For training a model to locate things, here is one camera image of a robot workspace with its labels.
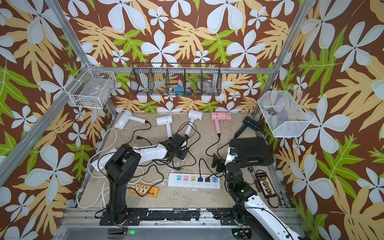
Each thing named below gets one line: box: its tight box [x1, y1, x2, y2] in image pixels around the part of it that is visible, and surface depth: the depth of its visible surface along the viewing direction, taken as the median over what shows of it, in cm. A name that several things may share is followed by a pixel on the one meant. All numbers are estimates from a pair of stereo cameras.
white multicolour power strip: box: [167, 173, 222, 190], surface depth 85 cm
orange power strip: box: [129, 183, 159, 199], surface depth 82 cm
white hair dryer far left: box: [114, 110, 147, 130], surface depth 114 cm
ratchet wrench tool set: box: [248, 167, 277, 199], surface depth 86 cm
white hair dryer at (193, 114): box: [184, 109, 204, 136], surface depth 113 cm
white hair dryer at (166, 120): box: [156, 115, 173, 138], surface depth 112 cm
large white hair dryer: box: [91, 147, 117, 172], surface depth 90 cm
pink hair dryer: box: [211, 112, 232, 134], surface depth 114 cm
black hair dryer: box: [234, 116, 263, 139], surface depth 110 cm
